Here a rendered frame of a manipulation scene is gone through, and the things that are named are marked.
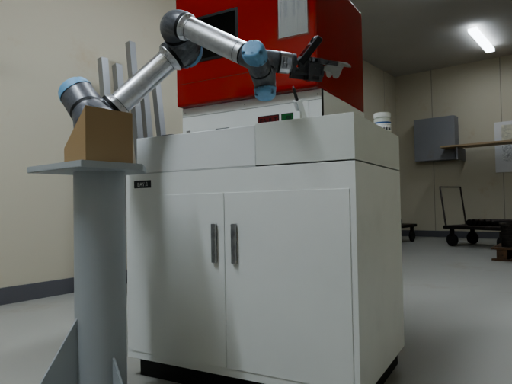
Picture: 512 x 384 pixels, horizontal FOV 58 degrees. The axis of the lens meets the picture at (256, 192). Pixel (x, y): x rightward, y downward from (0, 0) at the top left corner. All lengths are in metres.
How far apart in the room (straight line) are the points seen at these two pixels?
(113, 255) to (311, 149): 0.71
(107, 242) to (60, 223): 2.50
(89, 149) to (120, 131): 0.13
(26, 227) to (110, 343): 2.41
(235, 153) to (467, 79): 8.21
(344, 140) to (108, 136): 0.75
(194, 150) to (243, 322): 0.65
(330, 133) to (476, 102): 8.08
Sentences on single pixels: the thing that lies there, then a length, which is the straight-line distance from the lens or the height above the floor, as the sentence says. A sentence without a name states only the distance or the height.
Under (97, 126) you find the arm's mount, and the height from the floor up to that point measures 0.94.
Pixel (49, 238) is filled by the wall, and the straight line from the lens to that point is 3.96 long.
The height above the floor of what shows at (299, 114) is 1.04.
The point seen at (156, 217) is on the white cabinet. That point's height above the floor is 0.64.
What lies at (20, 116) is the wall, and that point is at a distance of 3.92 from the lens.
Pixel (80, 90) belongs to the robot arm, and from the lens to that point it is 1.66.
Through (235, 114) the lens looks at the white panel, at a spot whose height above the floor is 1.15.
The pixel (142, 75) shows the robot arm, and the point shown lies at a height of 1.17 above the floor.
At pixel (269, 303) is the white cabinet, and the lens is 1.59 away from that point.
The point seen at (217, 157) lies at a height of 0.86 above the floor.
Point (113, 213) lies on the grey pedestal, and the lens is 1.51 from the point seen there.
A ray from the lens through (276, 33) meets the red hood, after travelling 2.32.
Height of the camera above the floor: 0.69
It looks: 2 degrees up
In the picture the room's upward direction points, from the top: 1 degrees counter-clockwise
